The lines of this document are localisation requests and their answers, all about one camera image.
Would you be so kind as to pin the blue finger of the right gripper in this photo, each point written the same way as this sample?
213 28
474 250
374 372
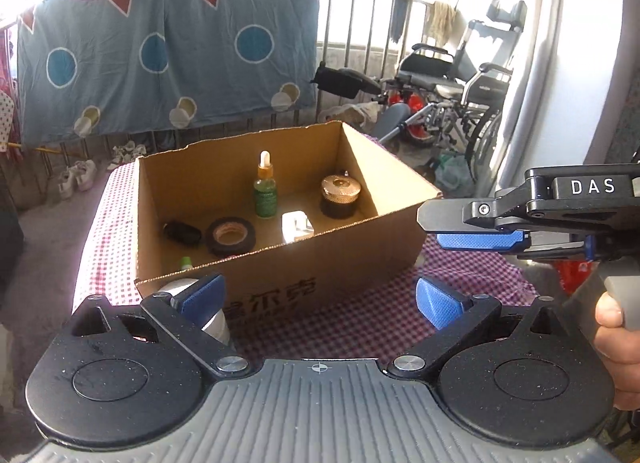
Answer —
517 243
457 215

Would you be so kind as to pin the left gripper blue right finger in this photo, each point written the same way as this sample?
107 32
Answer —
460 321

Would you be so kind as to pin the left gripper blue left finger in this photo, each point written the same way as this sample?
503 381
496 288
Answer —
183 317

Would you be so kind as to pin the white medicine bottle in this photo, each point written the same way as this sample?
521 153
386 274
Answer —
201 302

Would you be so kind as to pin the gold lid jar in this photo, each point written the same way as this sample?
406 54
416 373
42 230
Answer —
339 196

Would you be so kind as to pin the green dropper bottle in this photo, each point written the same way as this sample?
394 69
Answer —
265 188

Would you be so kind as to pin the right hand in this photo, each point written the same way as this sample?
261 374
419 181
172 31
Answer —
619 350

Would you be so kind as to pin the green plastic bag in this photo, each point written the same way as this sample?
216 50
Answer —
453 175

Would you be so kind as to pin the black tape roll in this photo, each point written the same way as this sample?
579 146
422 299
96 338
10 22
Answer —
230 236

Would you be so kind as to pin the black small object in box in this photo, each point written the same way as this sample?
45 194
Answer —
182 233

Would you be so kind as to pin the purple checkered tablecloth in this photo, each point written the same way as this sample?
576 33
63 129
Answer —
378 322

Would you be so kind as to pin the wheelchair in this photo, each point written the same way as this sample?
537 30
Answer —
454 101

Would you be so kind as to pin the large cardboard box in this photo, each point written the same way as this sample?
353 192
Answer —
214 179

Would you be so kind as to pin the white shoes on floor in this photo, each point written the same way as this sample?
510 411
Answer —
78 177

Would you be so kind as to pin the black bicycle seat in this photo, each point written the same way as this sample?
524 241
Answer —
344 82

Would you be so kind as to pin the beige hanging towel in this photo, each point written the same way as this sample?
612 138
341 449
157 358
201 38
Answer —
444 24

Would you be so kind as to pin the blue patterned blanket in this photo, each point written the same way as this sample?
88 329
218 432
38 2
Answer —
160 52

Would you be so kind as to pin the pink hanging cloth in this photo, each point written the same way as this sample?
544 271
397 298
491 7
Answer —
10 134

